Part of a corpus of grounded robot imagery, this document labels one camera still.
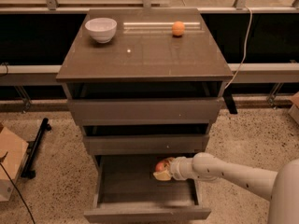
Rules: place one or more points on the cardboard box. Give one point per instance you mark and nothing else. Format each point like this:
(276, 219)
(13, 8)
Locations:
(13, 155)

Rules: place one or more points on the white ceramic bowl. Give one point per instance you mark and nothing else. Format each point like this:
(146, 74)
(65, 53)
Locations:
(101, 30)

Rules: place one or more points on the small orange fruit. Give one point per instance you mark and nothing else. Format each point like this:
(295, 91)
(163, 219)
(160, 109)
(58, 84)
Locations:
(178, 28)

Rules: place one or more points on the grey top drawer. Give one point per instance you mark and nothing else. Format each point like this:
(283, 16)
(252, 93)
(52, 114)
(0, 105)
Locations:
(144, 112)

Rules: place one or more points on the red apple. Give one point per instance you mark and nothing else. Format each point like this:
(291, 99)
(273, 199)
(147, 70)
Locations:
(161, 166)

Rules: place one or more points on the grey middle drawer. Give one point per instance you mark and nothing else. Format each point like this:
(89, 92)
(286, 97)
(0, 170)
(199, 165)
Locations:
(147, 144)

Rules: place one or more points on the open grey bottom drawer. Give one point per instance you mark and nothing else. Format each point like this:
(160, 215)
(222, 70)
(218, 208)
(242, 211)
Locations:
(128, 192)

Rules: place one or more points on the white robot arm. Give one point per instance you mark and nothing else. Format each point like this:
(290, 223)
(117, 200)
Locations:
(280, 188)

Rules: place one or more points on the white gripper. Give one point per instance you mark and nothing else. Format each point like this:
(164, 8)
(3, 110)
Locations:
(177, 168)

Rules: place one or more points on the black metal stand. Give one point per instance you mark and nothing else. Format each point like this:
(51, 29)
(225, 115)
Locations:
(32, 149)

